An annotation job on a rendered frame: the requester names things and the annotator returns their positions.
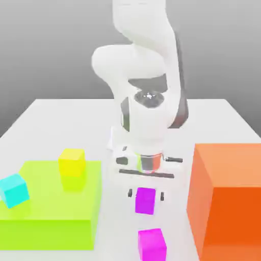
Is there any small yellow cube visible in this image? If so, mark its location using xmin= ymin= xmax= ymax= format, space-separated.
xmin=58 ymin=148 xmax=86 ymax=177

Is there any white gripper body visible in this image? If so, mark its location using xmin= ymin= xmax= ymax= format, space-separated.
xmin=113 ymin=166 xmax=181 ymax=191

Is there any small cyan cube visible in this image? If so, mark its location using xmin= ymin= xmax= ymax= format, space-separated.
xmin=0 ymin=173 xmax=31 ymax=209

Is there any large lime green box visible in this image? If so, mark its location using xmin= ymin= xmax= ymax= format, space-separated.
xmin=0 ymin=160 xmax=102 ymax=251

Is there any large orange box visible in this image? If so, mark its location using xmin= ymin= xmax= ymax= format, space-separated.
xmin=186 ymin=143 xmax=261 ymax=261

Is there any small magenta cube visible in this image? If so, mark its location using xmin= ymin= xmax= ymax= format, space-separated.
xmin=137 ymin=228 xmax=167 ymax=261
xmin=135 ymin=187 xmax=156 ymax=215

